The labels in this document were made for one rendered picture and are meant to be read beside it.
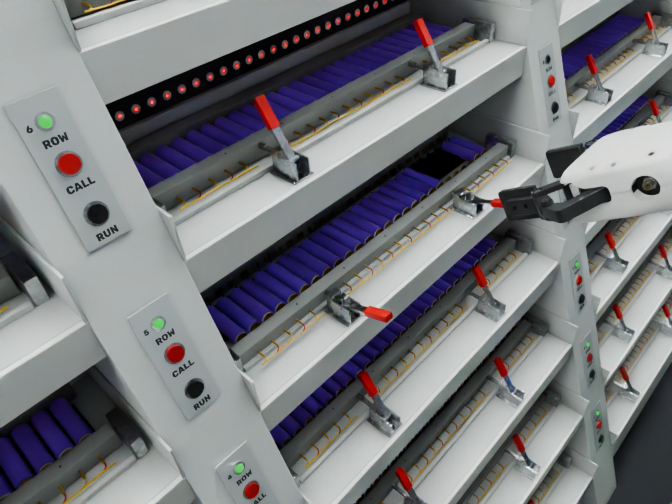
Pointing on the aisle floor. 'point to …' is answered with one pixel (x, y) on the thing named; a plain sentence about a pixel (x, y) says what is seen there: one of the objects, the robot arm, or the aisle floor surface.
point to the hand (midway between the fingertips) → (536, 182)
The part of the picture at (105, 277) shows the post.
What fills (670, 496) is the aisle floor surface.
